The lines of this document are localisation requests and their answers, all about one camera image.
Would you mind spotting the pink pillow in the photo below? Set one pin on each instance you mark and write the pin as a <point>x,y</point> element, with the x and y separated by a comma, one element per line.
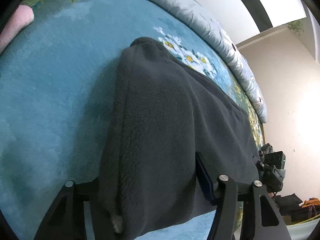
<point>21,18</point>

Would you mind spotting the white black wardrobe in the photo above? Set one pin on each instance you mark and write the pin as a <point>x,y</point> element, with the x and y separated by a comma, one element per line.
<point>244,19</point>

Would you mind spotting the blue floral quilt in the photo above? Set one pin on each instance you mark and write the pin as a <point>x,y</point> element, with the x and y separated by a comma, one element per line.
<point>200,20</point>

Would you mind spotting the teal floral bed blanket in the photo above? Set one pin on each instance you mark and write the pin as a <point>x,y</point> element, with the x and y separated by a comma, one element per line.
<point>57,85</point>

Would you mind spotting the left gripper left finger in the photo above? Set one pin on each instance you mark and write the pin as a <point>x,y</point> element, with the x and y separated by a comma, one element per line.
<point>65,218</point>

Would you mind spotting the orange hanging garment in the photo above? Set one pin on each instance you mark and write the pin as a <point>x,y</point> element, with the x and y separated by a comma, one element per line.
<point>311,202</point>

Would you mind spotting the green hanging plant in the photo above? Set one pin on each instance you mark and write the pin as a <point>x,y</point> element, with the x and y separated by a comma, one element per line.
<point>296,26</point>

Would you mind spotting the hanging black coat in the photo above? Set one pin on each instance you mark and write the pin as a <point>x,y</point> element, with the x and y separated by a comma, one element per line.
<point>290,206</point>

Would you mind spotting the black white fleece jacket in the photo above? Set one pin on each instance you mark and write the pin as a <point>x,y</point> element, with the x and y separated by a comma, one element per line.
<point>164,112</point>

